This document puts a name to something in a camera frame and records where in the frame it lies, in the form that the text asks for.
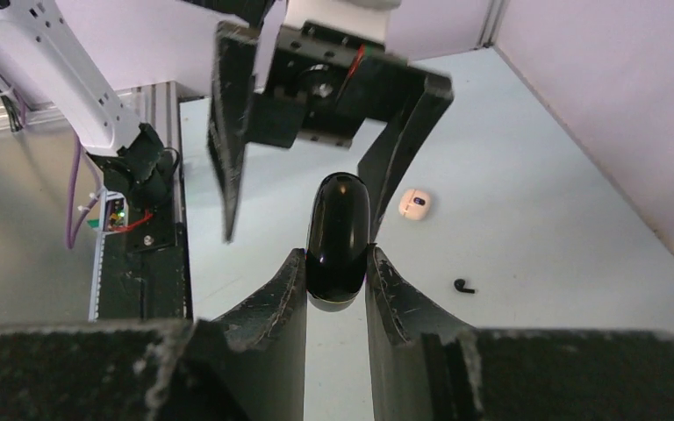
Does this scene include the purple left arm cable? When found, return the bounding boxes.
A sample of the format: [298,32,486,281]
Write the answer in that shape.
[64,87,105,251]

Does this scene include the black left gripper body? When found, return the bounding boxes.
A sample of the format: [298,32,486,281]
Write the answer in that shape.
[243,22,436,149]

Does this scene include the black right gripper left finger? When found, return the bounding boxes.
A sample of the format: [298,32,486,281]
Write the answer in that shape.
[0,249,306,420]

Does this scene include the black earbud charging case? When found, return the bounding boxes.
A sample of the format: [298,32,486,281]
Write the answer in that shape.
[305,172,371,312]

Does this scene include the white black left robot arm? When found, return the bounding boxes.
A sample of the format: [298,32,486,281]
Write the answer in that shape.
[0,1,454,241]

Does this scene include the left controller board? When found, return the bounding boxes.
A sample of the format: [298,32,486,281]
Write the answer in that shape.
[102,196,127,232]

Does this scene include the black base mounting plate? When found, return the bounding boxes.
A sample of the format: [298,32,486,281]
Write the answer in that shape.
[97,201,193,320]

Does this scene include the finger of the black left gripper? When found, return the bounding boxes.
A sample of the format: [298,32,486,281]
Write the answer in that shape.
[207,21,258,242]
[357,74,454,241]

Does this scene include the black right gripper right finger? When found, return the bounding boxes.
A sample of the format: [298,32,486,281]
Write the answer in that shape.
[366,246,674,420]

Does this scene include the white earbud charging case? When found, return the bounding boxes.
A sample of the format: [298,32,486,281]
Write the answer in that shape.
[398,189,432,221]

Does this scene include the black earbud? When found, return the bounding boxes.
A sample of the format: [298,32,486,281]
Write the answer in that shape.
[454,279,477,294]

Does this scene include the aluminium frame post left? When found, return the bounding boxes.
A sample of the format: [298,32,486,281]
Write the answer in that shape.
[475,0,510,50]

